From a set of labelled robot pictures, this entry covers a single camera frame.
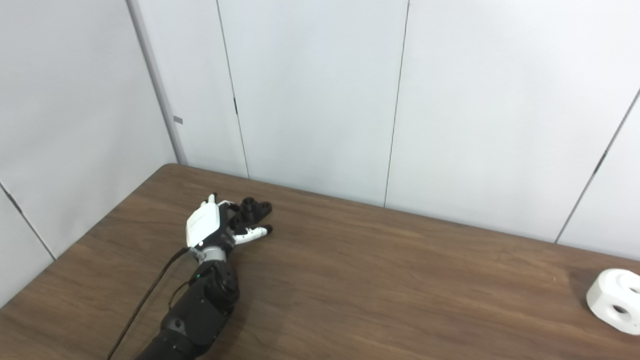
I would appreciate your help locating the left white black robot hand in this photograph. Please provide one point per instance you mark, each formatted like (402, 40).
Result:
(204, 224)

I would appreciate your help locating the black flanged holder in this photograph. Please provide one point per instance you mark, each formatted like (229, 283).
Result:
(255, 210)

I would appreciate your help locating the round white plastic piece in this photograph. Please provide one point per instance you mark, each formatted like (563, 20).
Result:
(607, 295)

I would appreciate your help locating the grey metal corner post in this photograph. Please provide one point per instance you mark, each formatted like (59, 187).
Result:
(157, 90)

